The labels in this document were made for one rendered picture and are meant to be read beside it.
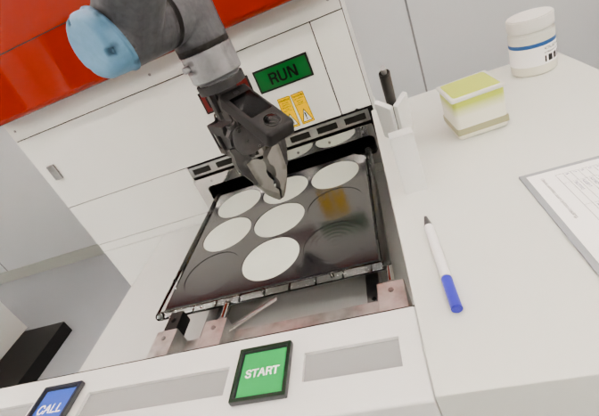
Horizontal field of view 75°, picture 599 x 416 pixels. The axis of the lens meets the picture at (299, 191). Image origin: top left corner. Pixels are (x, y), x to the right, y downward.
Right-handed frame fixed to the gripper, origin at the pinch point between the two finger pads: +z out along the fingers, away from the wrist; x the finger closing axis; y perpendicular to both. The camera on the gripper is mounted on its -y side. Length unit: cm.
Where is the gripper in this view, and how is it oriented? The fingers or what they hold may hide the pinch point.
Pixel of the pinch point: (280, 192)
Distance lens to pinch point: 64.0
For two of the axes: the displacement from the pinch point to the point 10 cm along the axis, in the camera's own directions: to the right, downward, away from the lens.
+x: -7.5, 5.5, -3.8
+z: 3.7, 8.1, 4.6
